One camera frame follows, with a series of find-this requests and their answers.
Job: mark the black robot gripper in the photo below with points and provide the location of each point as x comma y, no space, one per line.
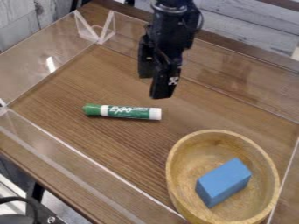
169,34

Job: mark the green Expo marker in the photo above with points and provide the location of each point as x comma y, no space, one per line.
123,111

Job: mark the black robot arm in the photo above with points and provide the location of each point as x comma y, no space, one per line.
171,3

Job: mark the brown wooden bowl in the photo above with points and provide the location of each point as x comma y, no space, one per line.
197,153

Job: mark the blue foam block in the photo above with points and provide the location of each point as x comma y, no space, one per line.
221,182

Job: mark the black metal table leg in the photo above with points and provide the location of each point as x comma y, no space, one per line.
37,192

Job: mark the clear acrylic tray wall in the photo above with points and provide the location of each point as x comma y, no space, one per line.
101,163

